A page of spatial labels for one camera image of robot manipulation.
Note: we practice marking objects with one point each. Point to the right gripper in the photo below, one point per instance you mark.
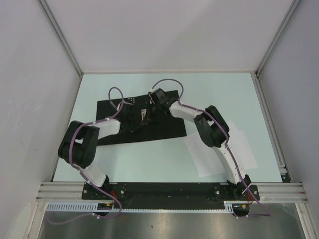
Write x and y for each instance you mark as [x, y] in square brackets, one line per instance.
[153, 104]

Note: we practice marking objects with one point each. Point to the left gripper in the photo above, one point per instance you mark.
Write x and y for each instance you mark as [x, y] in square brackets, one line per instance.
[136, 125]

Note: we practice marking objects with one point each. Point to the red black folder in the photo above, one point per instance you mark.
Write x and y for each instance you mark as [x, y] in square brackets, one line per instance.
[157, 129]

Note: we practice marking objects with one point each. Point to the white paper sheet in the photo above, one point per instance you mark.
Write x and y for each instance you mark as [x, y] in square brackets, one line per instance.
[204, 157]
[240, 147]

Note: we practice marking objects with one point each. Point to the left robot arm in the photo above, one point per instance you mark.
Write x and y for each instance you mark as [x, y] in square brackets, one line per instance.
[79, 145]

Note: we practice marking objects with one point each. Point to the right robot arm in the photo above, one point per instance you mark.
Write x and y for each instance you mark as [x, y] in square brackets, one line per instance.
[213, 131]

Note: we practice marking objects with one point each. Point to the metal folder clip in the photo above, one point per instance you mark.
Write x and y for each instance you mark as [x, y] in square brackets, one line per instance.
[143, 114]

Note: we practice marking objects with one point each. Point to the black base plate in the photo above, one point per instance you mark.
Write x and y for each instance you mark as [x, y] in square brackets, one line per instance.
[175, 196]

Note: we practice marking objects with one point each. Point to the aluminium front rail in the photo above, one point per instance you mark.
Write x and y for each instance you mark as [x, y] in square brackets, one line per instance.
[269, 192]

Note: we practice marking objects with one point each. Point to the aluminium rail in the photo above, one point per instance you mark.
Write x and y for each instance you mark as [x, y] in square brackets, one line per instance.
[269, 192]
[284, 172]

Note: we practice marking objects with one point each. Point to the left aluminium frame post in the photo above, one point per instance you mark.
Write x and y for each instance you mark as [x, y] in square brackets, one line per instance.
[48, 13]

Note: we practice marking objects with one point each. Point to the aluminium frame post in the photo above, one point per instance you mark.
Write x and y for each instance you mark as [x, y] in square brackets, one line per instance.
[48, 13]
[278, 35]

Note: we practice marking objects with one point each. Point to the right side aluminium rail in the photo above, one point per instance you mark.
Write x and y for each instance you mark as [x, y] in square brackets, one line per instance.
[284, 172]

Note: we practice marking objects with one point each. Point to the right aluminium frame post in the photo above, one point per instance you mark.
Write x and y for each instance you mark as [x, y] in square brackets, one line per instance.
[278, 35]

